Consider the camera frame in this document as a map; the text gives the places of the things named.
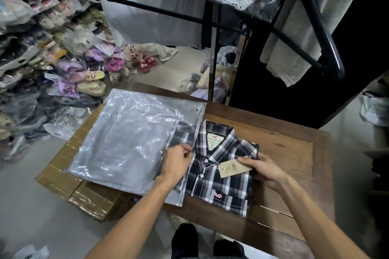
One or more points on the person's left hand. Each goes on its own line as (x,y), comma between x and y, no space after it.
(174,163)

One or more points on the person's right hand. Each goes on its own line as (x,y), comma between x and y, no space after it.
(269,172)

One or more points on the person's left thumb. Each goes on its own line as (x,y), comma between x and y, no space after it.
(187,155)

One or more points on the person's right thumb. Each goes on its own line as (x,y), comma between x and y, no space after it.
(248,162)

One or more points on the navy plaid shirt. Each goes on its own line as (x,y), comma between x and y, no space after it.
(225,187)

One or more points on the clear plastic garment bag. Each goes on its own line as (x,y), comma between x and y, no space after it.
(127,140)

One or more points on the person's right forearm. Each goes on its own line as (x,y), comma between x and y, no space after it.
(316,222)

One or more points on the person's left forearm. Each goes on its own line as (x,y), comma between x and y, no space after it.
(130,222)

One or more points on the beige paper hang tag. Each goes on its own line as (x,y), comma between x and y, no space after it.
(231,170)

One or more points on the brown wooden table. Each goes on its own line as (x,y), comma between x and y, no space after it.
(288,152)

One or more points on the cream clog shoe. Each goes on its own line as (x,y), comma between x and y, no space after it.
(176,221)

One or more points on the bagged items by rack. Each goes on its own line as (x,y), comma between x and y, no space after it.
(200,82)

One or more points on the person's black trousers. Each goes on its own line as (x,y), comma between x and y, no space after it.
(185,243)

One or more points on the metal rack pole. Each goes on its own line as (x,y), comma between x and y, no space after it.
(214,61)

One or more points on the brown cardboard box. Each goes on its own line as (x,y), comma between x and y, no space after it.
(82,193)

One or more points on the white plastic bag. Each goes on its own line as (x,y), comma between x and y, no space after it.
(375,110)

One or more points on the white garment in plastic cover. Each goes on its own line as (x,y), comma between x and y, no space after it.
(146,22)

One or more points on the black clothes hanger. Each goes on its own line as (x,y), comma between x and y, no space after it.
(322,40)
(170,13)

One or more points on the pile of bagged slippers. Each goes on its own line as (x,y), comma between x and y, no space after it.
(45,55)

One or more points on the small clear plastic packet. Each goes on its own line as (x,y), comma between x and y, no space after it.
(30,252)

